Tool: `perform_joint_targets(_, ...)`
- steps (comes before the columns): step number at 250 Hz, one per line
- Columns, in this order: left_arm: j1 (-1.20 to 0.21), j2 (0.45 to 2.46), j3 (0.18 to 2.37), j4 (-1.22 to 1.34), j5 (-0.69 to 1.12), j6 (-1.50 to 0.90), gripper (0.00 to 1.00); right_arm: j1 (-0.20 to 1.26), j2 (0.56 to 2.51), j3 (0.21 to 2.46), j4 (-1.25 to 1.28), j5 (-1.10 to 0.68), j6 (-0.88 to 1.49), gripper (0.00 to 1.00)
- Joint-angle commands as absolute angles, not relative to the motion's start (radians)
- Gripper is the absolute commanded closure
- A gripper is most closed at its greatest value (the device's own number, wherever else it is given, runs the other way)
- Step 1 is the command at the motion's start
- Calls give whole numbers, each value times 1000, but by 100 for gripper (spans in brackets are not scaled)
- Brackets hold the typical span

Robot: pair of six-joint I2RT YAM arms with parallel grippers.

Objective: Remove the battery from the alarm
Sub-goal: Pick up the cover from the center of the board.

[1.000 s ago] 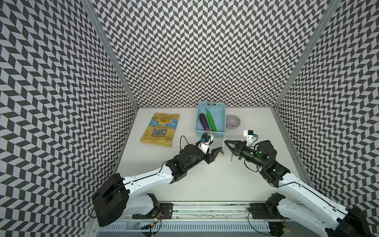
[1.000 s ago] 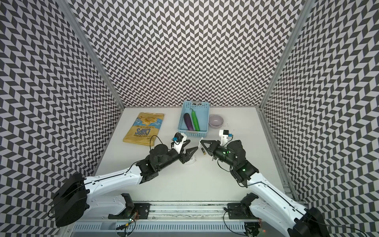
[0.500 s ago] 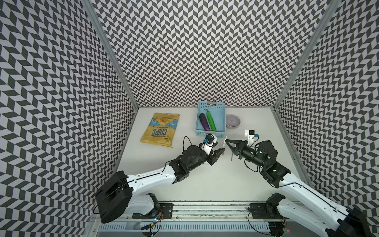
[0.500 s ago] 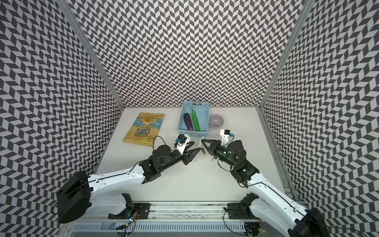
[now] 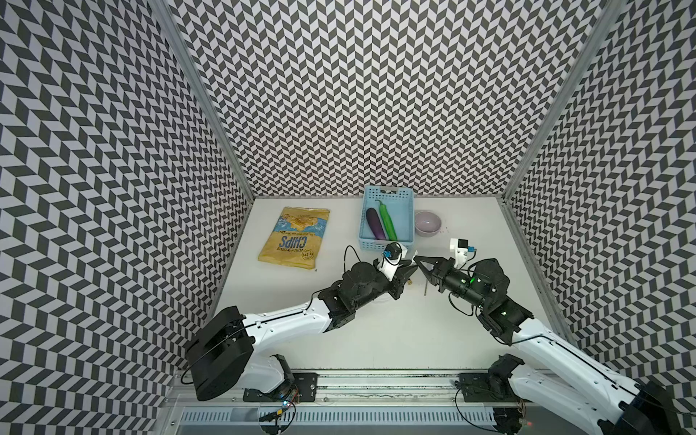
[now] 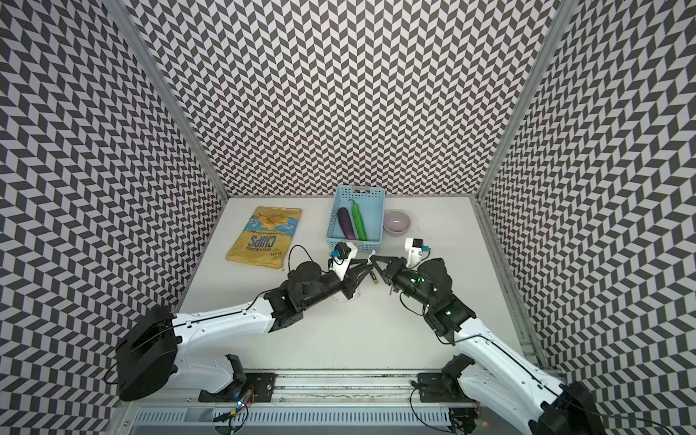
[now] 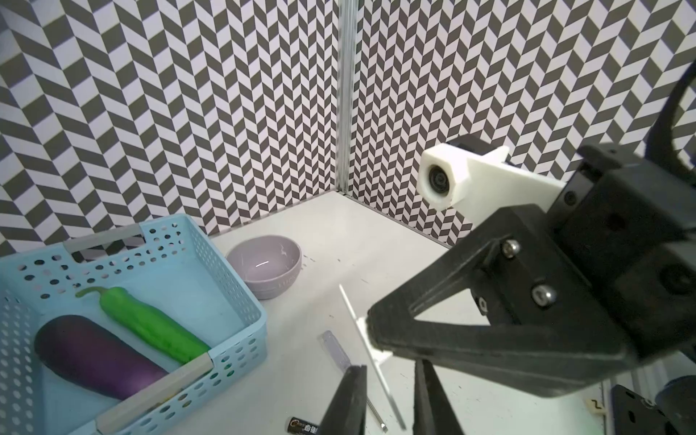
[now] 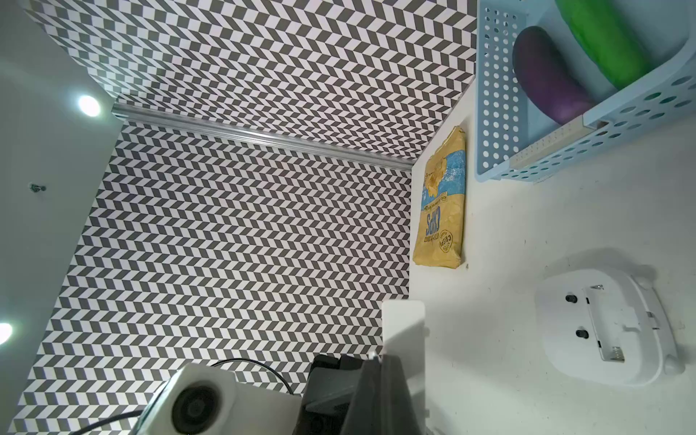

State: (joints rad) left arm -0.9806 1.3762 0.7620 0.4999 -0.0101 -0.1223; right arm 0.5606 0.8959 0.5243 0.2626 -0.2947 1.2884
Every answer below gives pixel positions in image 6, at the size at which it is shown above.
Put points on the lilac ceramic bowl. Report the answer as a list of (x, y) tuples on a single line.
[(396, 223)]

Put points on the aluminium front rail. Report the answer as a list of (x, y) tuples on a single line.
[(303, 387)]

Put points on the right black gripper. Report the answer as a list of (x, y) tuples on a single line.
[(395, 266)]

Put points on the light blue plastic basket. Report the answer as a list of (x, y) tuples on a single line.
[(371, 201)]

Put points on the yellow blue chips bag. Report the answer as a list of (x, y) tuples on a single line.
[(266, 238)]

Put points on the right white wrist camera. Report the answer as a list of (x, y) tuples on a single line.
[(415, 251)]

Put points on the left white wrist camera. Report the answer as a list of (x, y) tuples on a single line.
[(341, 257)]

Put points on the purple toy eggplant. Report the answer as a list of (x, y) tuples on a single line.
[(345, 222)]

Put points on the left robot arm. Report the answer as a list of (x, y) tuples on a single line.
[(164, 350)]

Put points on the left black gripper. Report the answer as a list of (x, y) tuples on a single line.
[(352, 280)]

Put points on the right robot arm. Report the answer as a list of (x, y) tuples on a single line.
[(495, 375)]

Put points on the green toy cucumber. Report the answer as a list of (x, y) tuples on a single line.
[(359, 221)]

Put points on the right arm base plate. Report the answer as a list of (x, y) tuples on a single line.
[(440, 388)]

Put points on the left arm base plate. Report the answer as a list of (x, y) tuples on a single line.
[(259, 387)]

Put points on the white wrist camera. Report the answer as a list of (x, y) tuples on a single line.
[(341, 257), (415, 251)]

